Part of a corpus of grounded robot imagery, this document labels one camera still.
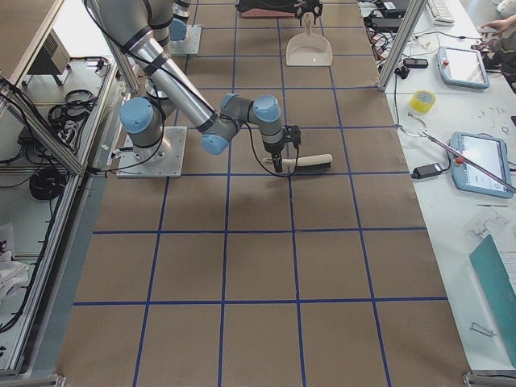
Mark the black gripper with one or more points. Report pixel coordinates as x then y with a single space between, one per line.
308 6
274 148

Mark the beige hand brush black bristles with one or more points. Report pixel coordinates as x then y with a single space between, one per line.
313 163

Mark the beige plastic dustpan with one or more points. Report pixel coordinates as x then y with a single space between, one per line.
309 49

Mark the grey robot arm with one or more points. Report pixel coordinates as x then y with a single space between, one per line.
179 14
141 30

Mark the bin with black bag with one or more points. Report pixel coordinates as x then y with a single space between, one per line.
267 9

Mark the yellow tape roll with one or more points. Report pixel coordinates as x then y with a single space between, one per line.
422 101

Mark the black power adapter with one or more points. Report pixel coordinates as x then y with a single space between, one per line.
426 171

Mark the far teach pendant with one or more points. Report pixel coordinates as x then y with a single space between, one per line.
462 67

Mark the teach pendant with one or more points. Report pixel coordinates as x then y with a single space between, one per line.
462 67
488 152

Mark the near teach pendant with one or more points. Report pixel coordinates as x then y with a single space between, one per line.
488 152

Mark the teal folder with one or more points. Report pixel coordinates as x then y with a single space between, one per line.
498 290

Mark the aluminium frame post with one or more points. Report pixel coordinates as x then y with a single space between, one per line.
406 29

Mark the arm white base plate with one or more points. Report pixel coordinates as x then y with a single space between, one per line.
165 159
185 39

